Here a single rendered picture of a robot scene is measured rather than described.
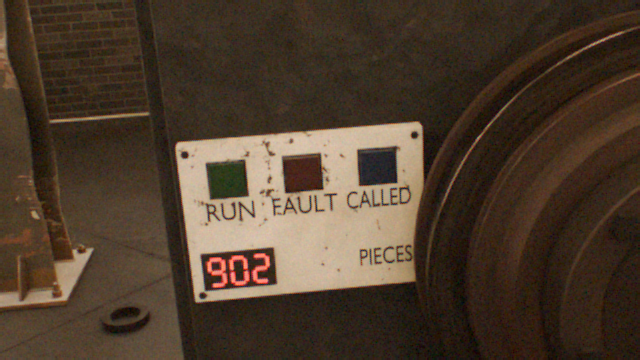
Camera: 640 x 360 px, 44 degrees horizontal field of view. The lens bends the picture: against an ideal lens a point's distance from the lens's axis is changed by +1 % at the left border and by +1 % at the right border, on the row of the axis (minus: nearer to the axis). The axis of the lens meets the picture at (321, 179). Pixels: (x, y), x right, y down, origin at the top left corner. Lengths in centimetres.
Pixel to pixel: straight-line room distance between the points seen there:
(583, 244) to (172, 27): 45
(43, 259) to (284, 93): 284
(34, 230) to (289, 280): 274
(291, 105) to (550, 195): 29
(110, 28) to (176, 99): 609
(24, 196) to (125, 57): 357
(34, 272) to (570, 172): 311
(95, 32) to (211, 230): 613
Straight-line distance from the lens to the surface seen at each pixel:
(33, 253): 360
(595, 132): 72
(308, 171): 83
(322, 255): 87
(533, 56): 78
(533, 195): 72
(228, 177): 83
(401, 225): 87
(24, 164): 346
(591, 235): 68
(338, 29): 83
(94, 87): 703
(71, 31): 699
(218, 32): 82
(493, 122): 71
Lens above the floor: 145
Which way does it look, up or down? 18 degrees down
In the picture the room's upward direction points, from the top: 4 degrees counter-clockwise
